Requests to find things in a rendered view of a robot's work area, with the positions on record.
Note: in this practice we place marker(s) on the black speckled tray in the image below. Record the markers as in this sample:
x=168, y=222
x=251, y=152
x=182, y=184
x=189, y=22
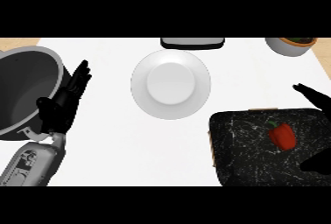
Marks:
x=254, y=157

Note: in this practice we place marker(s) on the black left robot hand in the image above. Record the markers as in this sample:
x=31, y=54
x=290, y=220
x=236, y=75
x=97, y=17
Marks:
x=59, y=108

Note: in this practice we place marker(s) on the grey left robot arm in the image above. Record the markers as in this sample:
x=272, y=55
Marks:
x=32, y=163

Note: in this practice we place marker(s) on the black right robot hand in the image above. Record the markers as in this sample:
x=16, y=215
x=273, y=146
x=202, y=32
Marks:
x=318, y=97

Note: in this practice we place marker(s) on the grey metal pot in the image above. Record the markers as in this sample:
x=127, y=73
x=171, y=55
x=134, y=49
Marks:
x=25, y=90

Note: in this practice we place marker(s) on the red bell pepper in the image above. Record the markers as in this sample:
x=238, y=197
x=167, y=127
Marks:
x=282, y=136

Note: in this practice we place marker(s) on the black and grey appliance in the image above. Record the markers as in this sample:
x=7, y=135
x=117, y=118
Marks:
x=192, y=43

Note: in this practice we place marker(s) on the white plant pot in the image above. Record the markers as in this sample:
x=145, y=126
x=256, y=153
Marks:
x=291, y=46

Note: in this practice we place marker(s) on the white round plate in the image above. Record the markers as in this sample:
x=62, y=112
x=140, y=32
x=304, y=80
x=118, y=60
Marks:
x=170, y=84

